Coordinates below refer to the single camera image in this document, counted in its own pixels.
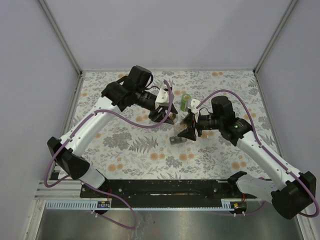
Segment white cable duct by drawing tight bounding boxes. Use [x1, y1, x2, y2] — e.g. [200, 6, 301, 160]
[45, 199, 234, 211]

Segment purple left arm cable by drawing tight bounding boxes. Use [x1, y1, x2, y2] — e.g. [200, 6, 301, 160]
[43, 79, 174, 230]

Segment left aluminium corner post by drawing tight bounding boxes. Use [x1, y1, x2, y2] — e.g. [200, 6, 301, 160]
[37, 0, 83, 76]

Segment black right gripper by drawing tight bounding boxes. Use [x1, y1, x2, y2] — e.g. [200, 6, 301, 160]
[177, 110, 223, 142]

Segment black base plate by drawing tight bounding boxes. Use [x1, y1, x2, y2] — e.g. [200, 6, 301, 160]
[80, 179, 254, 206]

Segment floral table mat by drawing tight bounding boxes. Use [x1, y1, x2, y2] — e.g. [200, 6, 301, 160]
[51, 69, 288, 181]

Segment right aluminium corner post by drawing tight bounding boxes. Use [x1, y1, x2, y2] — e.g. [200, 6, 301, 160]
[253, 0, 301, 75]

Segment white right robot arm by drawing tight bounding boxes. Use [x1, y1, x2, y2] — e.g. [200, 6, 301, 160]
[178, 96, 317, 220]

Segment grey weekly pill organizer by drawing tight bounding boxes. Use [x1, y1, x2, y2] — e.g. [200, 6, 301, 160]
[169, 136, 187, 145]

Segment green pill bottle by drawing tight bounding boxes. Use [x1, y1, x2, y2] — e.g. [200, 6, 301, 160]
[180, 98, 190, 112]

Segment aluminium corner post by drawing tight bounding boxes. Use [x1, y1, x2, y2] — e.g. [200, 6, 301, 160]
[37, 0, 83, 76]
[253, 0, 301, 75]

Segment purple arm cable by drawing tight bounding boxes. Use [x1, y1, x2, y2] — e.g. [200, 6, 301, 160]
[43, 79, 174, 230]
[196, 89, 319, 218]

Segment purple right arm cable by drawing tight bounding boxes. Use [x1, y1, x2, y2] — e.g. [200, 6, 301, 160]
[196, 89, 319, 218]

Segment green bottle cap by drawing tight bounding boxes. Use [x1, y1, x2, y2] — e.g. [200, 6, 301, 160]
[181, 93, 191, 103]

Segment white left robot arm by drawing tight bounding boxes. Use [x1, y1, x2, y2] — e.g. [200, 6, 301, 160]
[47, 65, 177, 198]

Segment aluminium frame rail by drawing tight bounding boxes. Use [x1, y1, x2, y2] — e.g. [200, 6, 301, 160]
[34, 180, 82, 200]

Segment clear pill bottle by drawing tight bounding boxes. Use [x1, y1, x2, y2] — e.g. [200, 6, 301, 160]
[173, 120, 188, 136]

